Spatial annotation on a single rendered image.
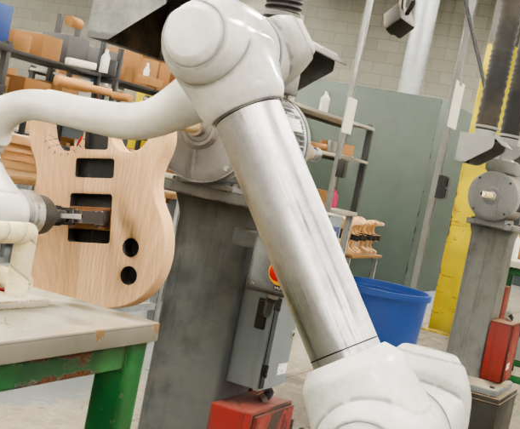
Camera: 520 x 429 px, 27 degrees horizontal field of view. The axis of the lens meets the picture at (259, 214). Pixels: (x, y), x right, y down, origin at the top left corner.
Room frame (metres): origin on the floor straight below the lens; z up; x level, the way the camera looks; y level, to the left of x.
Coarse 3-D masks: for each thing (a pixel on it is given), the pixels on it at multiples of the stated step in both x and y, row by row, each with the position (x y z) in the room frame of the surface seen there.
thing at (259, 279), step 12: (336, 216) 2.33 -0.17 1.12; (336, 228) 2.34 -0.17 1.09; (264, 252) 2.33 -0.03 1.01; (252, 264) 2.34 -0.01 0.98; (264, 264) 2.33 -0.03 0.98; (252, 276) 2.34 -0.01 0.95; (264, 276) 2.33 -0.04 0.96; (252, 288) 2.34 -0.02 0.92; (264, 288) 2.32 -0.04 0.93; (276, 288) 2.31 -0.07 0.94; (264, 312) 2.37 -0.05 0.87
